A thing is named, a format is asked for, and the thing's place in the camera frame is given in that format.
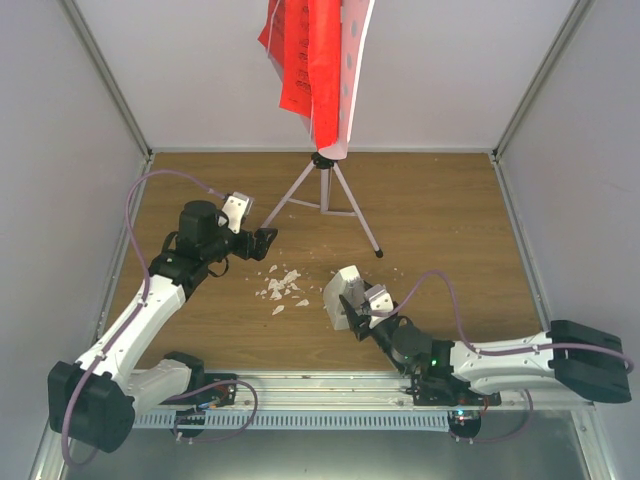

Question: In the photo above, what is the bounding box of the white debris pile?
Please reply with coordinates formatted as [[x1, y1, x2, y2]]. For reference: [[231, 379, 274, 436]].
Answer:
[[253, 264, 314, 316]]

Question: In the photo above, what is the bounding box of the slotted cable duct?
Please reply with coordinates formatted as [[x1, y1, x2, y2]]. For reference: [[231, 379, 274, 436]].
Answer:
[[134, 409, 449, 432]]

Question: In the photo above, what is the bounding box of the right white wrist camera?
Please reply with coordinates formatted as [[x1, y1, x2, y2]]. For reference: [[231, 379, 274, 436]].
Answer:
[[364, 284, 394, 318]]

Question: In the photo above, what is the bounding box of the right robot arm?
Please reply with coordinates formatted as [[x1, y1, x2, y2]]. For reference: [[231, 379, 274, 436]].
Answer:
[[338, 295, 632, 406]]

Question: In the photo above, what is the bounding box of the white metronome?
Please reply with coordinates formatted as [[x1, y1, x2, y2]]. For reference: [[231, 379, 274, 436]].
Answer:
[[322, 264, 366, 332]]

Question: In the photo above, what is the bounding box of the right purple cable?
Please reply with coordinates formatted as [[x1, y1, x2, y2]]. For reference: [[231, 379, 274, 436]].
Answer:
[[384, 269, 635, 374]]

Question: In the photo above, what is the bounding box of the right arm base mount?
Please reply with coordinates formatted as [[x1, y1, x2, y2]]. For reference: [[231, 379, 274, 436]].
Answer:
[[404, 374, 502, 407]]

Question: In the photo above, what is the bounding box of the white tripod music stand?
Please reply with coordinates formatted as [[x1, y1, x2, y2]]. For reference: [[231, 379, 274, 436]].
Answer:
[[262, 1, 383, 258]]

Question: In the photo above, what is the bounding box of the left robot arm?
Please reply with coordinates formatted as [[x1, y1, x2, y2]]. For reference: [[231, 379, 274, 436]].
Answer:
[[47, 193, 278, 453]]

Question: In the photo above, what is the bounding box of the aluminium rail frame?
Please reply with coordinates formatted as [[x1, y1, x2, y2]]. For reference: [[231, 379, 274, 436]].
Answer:
[[29, 370, 595, 479]]

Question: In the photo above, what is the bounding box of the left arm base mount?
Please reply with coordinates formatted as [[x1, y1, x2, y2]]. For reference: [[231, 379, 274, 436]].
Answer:
[[163, 372, 238, 407]]

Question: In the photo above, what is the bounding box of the red sheet music paper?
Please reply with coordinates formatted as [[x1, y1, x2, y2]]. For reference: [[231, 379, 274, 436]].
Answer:
[[258, 0, 342, 149]]

